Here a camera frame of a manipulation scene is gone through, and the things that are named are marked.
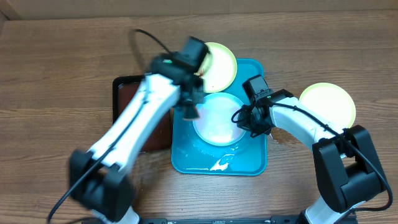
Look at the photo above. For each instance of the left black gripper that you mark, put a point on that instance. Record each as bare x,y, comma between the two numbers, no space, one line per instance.
199,95

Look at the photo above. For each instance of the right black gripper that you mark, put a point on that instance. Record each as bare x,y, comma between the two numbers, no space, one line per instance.
252,123

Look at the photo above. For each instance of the light blue plate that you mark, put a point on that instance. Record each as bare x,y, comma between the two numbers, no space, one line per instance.
214,124

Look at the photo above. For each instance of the yellow-green plate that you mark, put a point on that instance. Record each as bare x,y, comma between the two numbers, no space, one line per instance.
218,69
331,102

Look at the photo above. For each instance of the green and red sponge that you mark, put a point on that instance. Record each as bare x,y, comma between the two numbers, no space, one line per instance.
190,113

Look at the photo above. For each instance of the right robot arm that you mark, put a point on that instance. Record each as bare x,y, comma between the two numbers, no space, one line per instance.
350,177

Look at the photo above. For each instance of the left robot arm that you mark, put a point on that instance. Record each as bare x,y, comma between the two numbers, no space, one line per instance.
99,178

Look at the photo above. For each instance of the teal plastic serving tray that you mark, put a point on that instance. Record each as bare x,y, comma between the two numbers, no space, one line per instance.
192,155

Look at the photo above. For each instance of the black tray with red water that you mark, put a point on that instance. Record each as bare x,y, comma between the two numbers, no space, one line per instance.
124,89

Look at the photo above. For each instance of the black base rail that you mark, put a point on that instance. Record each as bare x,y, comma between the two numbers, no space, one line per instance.
217,221

